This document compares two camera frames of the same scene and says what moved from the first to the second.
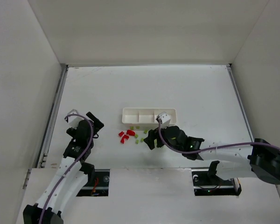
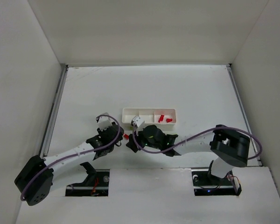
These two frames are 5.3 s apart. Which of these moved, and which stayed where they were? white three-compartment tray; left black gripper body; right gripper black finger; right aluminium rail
Moved: left black gripper body; right gripper black finger
Stayed: white three-compartment tray; right aluminium rail
